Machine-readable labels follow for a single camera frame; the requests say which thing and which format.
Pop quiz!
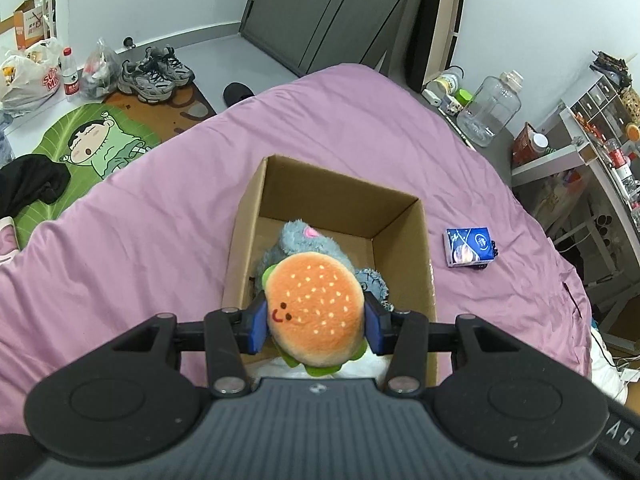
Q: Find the burger plush toy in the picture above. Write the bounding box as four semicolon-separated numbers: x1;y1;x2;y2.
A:
262;252;367;377

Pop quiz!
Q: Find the brown cardboard box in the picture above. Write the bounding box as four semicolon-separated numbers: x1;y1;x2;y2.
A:
220;154;440;388

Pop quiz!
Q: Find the grey pink plush toy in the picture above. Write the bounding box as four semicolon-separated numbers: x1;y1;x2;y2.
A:
254;218;359;296

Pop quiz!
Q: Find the blue tissue pack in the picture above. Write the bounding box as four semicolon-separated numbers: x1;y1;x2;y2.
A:
444;226;493;268

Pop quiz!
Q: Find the clear bag white filling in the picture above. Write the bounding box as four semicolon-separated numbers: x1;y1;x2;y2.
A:
246;350;390;382

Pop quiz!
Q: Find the small blue-grey octopus plush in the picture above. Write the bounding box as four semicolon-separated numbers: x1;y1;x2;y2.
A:
355;268;394;311

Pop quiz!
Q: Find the pink bed sheet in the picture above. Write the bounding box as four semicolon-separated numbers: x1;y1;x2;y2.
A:
1;64;591;434

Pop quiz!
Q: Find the white desk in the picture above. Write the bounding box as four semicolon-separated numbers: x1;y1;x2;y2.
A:
511;106;640;356

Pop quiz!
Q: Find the green cartoon floor mat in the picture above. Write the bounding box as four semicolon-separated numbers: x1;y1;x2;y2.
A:
14;104;160;247

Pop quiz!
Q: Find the yellow white container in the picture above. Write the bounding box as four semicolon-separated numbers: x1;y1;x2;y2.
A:
421;65;464;106

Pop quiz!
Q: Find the large clear plastic jug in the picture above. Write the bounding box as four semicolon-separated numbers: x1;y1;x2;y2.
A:
457;70;523;148

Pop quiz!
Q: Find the black clothing on floor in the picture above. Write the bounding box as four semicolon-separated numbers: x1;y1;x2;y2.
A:
0;154;70;218

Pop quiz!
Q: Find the grey sneakers pair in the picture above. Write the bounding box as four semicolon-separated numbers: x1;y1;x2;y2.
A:
116;46;195;104

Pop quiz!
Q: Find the red can on desk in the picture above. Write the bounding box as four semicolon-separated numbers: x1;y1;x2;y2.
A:
605;138;632;181

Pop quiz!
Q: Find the clear bag of trash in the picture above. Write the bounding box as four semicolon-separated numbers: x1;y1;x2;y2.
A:
80;38;122;100

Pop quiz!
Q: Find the black framed cardboard tray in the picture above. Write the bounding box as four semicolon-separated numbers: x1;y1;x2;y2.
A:
404;0;464;92

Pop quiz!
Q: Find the small drawer organizer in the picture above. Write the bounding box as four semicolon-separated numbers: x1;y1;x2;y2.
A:
568;73;631;142

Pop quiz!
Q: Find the water bottle on floor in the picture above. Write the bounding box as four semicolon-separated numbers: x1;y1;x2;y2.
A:
61;47;79;96

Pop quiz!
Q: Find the grey door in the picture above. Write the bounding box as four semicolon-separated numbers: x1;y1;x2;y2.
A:
240;0;409;77

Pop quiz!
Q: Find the white plastic shopping bag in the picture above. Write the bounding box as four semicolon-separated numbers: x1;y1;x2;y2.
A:
1;38;62;117

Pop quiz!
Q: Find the orange cardboard box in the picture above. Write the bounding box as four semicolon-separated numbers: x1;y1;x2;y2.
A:
1;0;44;50

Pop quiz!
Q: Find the black cable on bed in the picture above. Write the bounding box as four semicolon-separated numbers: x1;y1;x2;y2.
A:
562;282;584;319

